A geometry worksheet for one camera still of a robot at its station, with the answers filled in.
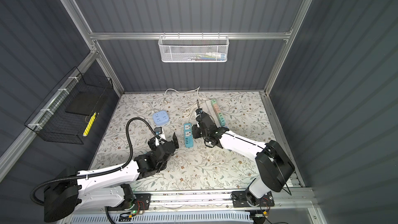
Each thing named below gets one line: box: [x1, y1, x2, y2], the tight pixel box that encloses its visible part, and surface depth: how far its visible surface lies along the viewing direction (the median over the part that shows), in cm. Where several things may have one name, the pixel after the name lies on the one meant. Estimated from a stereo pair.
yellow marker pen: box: [82, 112, 97, 137], surface depth 70 cm
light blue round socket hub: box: [152, 110, 170, 126], surface depth 104 cm
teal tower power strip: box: [183, 122, 194, 148], surface depth 96 cm
